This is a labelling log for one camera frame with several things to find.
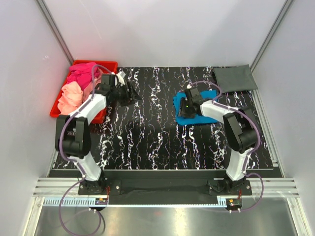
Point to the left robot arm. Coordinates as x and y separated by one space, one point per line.
73 138

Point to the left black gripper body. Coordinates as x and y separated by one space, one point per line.
121 95

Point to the hot pink t shirt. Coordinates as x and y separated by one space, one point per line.
82 74

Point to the dark grey t shirt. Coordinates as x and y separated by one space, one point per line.
235 79

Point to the blue t shirt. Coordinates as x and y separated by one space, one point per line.
198 119

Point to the peach t shirt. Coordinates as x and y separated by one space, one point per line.
71 98

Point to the dusty pink t shirt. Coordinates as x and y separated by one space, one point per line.
87 91

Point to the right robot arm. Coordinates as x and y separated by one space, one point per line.
240 129

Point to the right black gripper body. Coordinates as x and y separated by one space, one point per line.
185 109

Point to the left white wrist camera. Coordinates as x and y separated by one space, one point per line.
121 77

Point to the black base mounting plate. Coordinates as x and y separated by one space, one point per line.
166 187

